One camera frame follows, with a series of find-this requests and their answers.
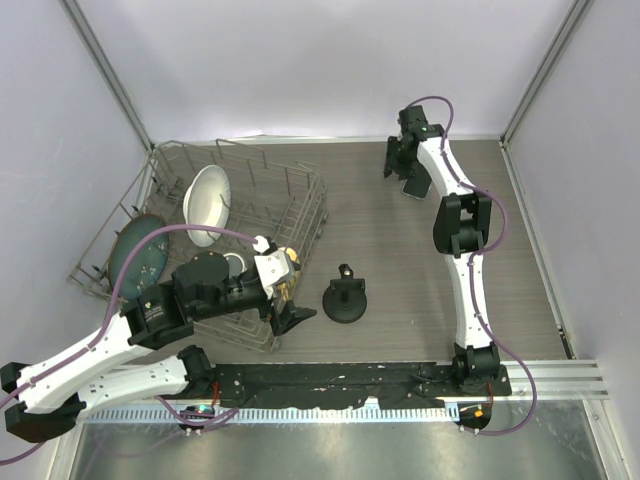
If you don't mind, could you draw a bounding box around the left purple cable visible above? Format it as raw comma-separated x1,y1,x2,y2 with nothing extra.
0,222,261,464

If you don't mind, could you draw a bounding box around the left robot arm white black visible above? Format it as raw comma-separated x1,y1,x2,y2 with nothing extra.
1,250,317,444

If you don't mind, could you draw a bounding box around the white slotted cable duct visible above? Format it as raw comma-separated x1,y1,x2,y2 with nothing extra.
85,403,459,425

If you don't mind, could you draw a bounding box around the dark grey mug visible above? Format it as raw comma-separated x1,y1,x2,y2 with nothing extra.
223,252,246,276

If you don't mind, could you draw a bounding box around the teal plate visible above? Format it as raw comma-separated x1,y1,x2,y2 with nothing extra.
107,214,170,300

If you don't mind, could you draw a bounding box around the black phone stand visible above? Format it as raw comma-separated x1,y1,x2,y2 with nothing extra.
322,263,368,325

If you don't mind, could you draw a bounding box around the grey wire dish rack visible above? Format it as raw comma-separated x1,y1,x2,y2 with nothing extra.
65,138,331,352

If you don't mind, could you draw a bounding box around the yellow cup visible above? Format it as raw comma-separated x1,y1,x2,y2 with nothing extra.
278,247,301,301

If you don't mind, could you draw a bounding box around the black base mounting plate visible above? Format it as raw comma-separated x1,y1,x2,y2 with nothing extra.
192,360,512,410

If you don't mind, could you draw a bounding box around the white plate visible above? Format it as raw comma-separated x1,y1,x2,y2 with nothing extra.
183,165,231,229

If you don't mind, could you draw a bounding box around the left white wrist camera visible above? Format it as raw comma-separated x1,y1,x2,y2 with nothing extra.
252,235,295,299

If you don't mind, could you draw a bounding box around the black smartphone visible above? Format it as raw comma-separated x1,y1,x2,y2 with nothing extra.
402,172,432,200

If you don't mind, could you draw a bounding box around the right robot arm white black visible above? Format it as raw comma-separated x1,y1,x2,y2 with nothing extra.
384,103,500,395

